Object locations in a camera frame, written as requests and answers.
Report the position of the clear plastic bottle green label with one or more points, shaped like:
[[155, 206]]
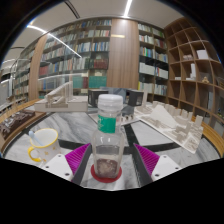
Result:
[[107, 143]]

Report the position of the straight ceiling light strip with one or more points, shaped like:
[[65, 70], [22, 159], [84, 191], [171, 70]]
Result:
[[127, 8]]

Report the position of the flat round red coaster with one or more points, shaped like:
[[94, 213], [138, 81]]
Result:
[[96, 176]]

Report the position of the wooden cubby shelf unit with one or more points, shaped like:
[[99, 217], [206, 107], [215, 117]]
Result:
[[193, 73]]

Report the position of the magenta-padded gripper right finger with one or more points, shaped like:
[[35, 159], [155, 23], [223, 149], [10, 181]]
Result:
[[146, 160]]

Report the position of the light blue spoon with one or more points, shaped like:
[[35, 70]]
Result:
[[34, 137]]

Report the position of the white terrain architectural model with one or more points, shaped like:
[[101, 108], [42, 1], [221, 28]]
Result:
[[170, 126]]

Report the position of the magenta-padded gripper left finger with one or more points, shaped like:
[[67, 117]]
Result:
[[79, 159]]

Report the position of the wide bookshelf full of books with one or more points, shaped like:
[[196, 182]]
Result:
[[80, 53]]

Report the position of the beige ramp architectural model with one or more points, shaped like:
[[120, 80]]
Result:
[[63, 100]]

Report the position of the narrow bookshelf full of books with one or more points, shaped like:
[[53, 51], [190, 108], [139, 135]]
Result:
[[151, 60]]

